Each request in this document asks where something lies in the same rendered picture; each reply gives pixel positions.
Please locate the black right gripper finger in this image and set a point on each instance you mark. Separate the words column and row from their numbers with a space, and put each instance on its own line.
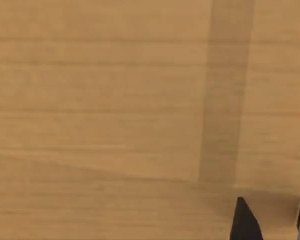
column 243, row 222

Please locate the wooden door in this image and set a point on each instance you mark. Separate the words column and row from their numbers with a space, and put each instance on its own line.
column 95, row 105

